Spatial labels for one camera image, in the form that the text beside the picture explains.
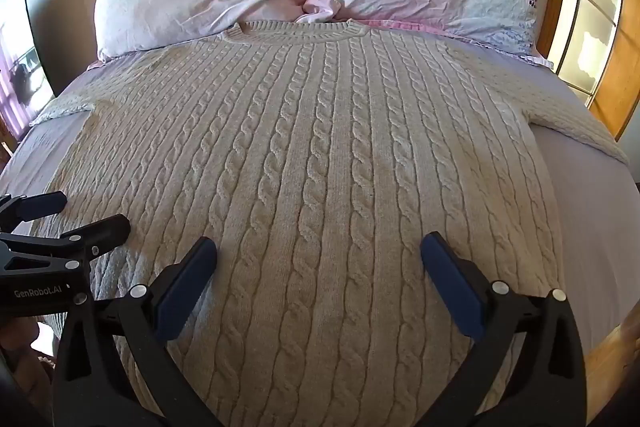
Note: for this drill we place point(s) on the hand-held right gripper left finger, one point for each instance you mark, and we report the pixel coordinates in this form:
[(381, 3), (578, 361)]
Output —
[(187, 287)]

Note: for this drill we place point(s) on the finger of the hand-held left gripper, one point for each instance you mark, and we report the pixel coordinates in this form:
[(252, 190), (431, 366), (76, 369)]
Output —
[(100, 232), (37, 206)]

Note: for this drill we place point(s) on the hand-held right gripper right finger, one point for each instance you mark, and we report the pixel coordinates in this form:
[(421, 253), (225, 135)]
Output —
[(452, 287)]

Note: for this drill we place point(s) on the person's left hand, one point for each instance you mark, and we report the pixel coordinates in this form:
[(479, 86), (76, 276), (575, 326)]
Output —
[(17, 339)]

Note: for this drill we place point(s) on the dark flat screen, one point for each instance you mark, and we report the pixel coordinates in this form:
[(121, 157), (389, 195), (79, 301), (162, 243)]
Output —
[(27, 52)]

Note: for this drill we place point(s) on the wooden framed glass panel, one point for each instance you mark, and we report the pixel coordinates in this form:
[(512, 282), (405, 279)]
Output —
[(590, 17)]

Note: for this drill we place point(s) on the wooden bed frame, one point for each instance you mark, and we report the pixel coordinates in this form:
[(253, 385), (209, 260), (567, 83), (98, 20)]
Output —
[(612, 357)]

